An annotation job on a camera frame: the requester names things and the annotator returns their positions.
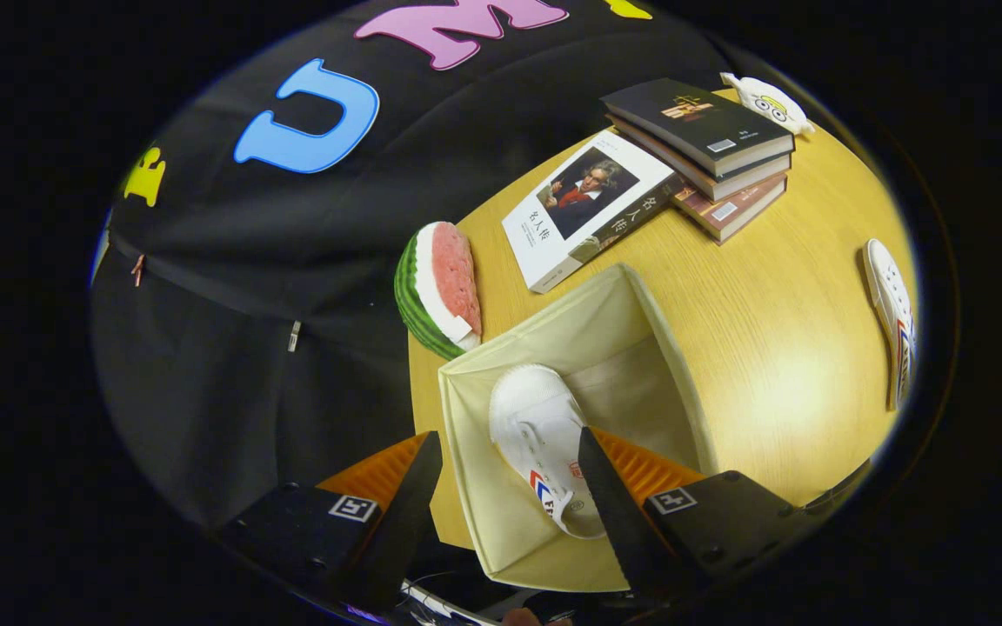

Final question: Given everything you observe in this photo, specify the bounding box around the watermelon slice toy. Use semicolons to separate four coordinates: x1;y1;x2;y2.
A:
393;221;484;362

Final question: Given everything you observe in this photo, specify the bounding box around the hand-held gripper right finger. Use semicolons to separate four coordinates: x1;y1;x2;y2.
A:
577;426;817;609

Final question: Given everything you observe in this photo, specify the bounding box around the white canvas shoe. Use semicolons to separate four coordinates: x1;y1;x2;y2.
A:
489;363;611;540
863;238;916;411

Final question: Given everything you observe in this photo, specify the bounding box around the reddish brown book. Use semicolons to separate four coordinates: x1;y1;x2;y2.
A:
671;172;789;246

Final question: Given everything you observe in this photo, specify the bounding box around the black hardcover book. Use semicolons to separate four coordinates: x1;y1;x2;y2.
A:
598;78;796;179

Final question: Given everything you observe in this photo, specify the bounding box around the dark brown book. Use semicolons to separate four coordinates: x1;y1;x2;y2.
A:
610;117;793;203

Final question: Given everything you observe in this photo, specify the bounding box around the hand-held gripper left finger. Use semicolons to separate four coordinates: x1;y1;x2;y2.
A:
221;430;444;614

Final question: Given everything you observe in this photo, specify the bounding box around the beige fabric storage box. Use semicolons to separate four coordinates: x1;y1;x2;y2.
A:
438;263;719;594

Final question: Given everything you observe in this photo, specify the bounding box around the white portrait cover book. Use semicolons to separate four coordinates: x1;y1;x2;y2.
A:
501;130;685;295

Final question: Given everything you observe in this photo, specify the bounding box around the white plush toy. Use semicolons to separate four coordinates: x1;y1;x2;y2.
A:
720;72;815;137

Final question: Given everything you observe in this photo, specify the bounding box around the black backdrop cloth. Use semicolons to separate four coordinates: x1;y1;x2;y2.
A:
90;0;728;531

